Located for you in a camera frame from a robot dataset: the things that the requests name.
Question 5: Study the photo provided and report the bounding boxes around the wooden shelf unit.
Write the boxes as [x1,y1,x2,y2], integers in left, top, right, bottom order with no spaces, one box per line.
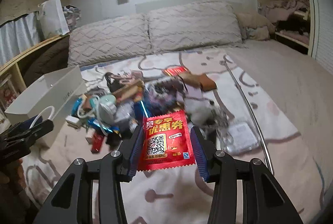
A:
[0,33,70,115]

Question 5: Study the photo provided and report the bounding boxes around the closet clothes pile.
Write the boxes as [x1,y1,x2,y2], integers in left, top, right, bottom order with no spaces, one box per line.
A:
[258,0,311,46]

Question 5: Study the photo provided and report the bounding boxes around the white rectangular adapter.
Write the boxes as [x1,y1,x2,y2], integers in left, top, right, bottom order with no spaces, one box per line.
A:
[66,115,82,129]

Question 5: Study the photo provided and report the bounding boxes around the black hair claw clip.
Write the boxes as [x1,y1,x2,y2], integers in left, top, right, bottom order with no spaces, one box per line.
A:
[104,72,125,93]

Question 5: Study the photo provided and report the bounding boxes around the metal rod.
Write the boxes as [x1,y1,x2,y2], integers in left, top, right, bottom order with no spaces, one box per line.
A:
[220,60,275,175]

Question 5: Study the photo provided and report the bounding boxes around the wooden block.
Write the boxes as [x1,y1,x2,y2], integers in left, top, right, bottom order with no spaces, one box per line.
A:
[112,79,144,102]

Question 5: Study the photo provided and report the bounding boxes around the red coupon packet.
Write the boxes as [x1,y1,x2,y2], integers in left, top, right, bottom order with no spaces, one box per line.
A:
[138,110,195,172]

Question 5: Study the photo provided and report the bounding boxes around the white plastic ring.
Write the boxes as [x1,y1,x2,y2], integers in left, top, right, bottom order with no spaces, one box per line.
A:
[29,105,56,129]

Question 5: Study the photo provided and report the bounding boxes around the small beige cushion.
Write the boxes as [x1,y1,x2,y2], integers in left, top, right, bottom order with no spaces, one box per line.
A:
[235,12,275,41]

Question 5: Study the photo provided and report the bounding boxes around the clear plastic case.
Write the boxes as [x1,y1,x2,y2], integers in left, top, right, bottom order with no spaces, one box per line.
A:
[220,121,259,156]

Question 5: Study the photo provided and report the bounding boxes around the left beige textured pillow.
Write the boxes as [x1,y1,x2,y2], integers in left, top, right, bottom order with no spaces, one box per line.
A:
[68,14,152,66]

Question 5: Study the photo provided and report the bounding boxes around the beige textured pillow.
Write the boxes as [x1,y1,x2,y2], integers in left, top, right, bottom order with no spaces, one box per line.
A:
[68,14,152,66]
[147,0,243,52]

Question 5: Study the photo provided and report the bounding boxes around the right beige textured pillow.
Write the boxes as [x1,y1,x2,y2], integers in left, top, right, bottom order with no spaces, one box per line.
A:
[147,0,243,52]

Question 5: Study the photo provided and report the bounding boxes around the brown folded blanket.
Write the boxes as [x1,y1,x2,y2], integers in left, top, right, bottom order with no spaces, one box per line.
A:
[21,36,70,87]

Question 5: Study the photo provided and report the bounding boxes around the white storage box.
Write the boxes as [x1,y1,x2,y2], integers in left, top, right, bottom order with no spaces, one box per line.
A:
[5,66,87,148]

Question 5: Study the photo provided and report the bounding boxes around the white paper bag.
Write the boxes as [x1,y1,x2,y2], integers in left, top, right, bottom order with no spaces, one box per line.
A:
[37,0,70,39]

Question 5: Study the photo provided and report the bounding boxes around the white curtain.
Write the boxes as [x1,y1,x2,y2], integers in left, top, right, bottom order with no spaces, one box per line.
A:
[0,12,45,66]

